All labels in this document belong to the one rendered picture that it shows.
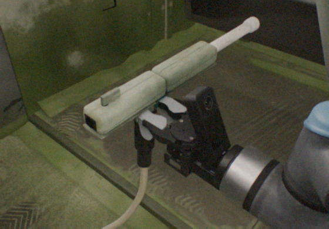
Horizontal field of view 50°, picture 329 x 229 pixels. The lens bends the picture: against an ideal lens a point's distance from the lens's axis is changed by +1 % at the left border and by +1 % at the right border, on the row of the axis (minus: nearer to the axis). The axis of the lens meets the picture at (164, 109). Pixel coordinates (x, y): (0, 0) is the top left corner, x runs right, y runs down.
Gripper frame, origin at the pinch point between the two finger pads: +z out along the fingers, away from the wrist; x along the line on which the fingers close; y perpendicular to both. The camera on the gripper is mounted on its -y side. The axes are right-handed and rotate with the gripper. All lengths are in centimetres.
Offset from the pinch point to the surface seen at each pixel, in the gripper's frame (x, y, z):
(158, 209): 8.2, 47.6, 1.1
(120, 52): 57, 48, 68
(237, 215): 21, 46, -17
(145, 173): -1.2, 18.6, -2.2
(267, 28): 50, 6, 1
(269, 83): 90, 52, 9
